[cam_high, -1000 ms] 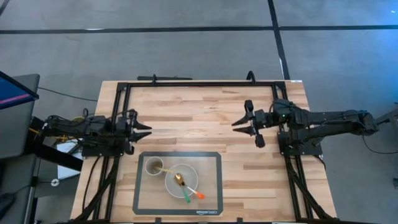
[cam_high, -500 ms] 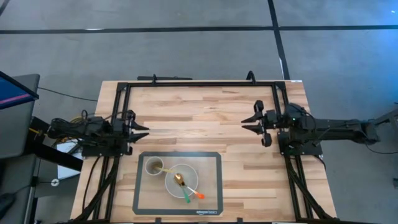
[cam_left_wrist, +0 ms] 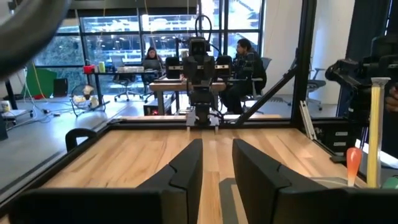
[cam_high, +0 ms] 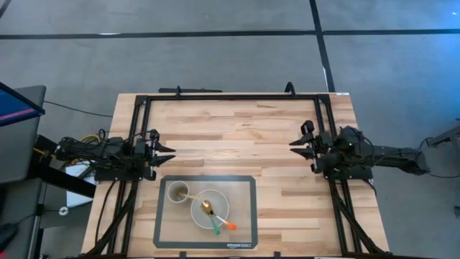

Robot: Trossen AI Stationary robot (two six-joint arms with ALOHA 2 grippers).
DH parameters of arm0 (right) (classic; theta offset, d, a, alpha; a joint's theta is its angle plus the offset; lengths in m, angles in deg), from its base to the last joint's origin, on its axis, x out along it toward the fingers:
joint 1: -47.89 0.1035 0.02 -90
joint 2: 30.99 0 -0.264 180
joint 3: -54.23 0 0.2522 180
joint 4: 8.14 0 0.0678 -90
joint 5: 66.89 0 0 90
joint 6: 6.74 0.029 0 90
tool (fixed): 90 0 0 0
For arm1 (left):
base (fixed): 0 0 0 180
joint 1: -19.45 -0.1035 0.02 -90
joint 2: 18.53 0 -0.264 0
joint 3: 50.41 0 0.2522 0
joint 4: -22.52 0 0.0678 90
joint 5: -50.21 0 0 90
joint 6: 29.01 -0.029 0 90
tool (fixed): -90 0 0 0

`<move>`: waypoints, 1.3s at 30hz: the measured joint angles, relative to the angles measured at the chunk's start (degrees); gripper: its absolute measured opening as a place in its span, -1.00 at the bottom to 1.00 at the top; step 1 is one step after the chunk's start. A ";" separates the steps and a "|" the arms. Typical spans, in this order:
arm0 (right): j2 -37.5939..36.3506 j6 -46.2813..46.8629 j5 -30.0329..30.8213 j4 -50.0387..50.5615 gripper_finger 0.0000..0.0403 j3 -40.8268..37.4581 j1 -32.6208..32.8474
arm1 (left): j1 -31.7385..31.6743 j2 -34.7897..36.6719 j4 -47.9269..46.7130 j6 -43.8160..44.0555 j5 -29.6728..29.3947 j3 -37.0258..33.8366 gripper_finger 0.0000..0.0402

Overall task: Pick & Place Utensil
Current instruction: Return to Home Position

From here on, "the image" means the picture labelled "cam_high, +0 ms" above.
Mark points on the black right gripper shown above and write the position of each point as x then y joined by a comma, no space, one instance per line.
323,153

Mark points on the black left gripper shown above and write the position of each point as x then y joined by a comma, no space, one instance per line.
145,154

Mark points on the white ribbed cup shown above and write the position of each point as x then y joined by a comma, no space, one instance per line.
172,190

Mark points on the white bowl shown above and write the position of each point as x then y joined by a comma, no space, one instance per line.
219,205

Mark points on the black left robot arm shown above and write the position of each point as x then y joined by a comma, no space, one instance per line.
90,149

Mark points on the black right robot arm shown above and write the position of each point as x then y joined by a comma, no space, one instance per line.
395,156

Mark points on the flat black bar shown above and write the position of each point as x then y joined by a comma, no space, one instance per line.
190,90

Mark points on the translucent mat dark border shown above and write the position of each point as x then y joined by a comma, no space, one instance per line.
240,232

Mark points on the grey metal stand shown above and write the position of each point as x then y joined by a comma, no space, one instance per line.
447,135

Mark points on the monitor with blue screen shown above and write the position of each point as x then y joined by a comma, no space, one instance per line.
16,106

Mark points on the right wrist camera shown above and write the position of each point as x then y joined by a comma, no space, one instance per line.
308,127

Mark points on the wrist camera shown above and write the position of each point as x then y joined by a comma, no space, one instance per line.
308,127
154,135

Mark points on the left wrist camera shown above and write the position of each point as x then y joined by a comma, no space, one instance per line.
154,135

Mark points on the black aluminium table frame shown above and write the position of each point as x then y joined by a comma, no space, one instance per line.
233,97

